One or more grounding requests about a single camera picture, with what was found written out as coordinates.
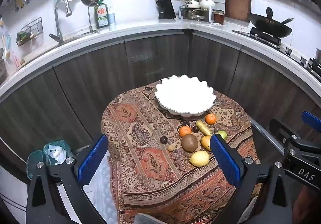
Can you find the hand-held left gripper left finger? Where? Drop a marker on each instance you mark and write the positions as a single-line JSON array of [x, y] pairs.
[[92, 158]]

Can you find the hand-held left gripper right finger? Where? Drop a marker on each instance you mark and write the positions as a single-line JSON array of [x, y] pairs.
[[224, 158]]

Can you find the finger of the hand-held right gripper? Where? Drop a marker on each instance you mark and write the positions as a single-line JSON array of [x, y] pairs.
[[279, 130], [311, 118]]

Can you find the green guava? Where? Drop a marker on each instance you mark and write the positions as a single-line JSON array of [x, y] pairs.
[[222, 134]]

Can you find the yellow lemon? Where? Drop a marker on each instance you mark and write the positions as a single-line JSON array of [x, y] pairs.
[[199, 158]]

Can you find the yellow mango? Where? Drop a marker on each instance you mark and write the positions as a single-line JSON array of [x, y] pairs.
[[205, 142]]

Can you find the small yellow banana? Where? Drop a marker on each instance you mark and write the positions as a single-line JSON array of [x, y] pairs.
[[203, 128]]

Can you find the brown kiwi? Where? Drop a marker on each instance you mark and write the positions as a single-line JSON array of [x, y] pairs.
[[189, 142]]

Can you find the dark purple plum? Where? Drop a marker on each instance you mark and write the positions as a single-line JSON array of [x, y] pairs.
[[195, 129], [163, 140]]

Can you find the orange tangerine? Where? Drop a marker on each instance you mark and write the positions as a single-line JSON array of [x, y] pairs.
[[210, 119], [185, 131]]

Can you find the small tan longan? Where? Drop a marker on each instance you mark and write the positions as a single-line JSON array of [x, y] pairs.
[[171, 148]]

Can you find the white scalloped bowl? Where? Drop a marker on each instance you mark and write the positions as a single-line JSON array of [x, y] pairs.
[[183, 93]]

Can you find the person's right forearm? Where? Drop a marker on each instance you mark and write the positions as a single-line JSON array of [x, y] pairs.
[[306, 204]]

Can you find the white textured sheet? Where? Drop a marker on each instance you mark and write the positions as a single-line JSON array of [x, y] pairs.
[[100, 188]]

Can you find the trash bin with teal bag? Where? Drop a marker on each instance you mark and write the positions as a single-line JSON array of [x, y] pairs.
[[57, 148]]

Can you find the patterned paisley tablecloth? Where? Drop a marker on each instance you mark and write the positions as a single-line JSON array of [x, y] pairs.
[[140, 138]]

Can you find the dark wood lower cabinets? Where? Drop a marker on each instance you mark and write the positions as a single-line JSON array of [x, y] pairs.
[[100, 71]]

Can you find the black gas stove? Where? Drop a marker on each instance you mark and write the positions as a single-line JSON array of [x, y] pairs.
[[268, 37]]

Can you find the black wok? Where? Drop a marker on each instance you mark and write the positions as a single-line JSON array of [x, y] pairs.
[[270, 25]]

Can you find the glass jar with red contents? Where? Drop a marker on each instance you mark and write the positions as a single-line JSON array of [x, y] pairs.
[[219, 17]]

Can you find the brown wooden cutting board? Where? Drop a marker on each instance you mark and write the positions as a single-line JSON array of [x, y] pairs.
[[237, 2]]

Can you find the colourful hanging brushes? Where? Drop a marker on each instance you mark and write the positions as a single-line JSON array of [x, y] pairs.
[[8, 51]]

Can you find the tall steel faucet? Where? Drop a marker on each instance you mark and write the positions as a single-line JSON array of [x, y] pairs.
[[58, 23]]

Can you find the thin steel faucet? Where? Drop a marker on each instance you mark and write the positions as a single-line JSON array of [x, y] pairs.
[[89, 18]]

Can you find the green dish soap bottle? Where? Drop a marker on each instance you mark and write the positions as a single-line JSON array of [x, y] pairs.
[[101, 17]]

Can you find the white pump soap bottle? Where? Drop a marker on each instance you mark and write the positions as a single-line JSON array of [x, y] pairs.
[[112, 17]]

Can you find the dish rack with steel pots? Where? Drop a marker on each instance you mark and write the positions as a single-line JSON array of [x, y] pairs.
[[193, 14]]

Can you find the white kitchen countertop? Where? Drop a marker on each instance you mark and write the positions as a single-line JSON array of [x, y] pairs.
[[150, 25]]

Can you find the white round pot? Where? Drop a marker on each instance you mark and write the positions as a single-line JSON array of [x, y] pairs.
[[207, 3]]

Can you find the black knife block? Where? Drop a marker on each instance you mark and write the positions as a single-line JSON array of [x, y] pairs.
[[166, 9]]

